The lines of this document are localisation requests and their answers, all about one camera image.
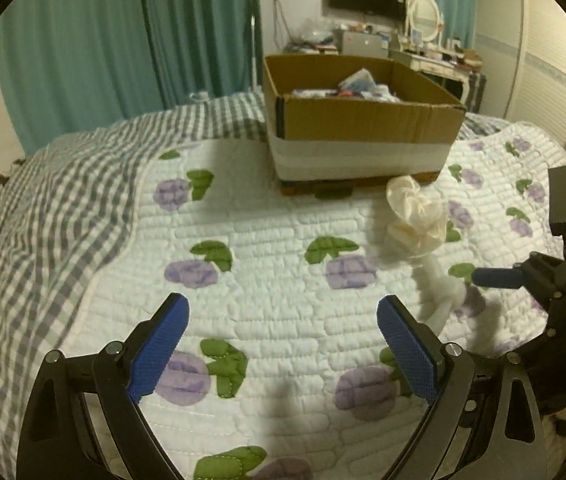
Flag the cardboard box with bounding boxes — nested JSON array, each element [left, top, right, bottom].
[[262, 54, 466, 194]]

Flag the clear plastic bag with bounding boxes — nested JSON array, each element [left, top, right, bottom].
[[291, 18, 335, 44]]

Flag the grey mini fridge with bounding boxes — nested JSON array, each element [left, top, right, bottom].
[[339, 30, 388, 58]]

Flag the light blue cloud sock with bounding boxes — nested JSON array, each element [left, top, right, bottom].
[[338, 68, 376, 92]]

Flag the plain white sock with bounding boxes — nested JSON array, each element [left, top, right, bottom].
[[421, 254, 466, 336]]

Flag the white sliding wardrobe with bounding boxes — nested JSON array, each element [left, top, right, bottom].
[[474, 0, 566, 146]]

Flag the white floral quilt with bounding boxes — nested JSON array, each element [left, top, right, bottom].
[[62, 124, 566, 479]]

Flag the white stick mop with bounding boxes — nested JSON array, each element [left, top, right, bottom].
[[249, 13, 259, 90]]

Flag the white dressing table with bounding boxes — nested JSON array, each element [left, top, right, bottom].
[[388, 50, 487, 113]]

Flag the grey checked bed sheet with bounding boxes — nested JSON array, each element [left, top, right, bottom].
[[0, 91, 510, 480]]

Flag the dark patterned sock pair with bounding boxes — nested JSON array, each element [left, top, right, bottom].
[[292, 89, 339, 99]]

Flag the white oval vanity mirror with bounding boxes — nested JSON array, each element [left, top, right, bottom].
[[407, 0, 444, 44]]

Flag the cream rolled sock ball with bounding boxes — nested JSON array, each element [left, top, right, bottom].
[[386, 176, 447, 258]]

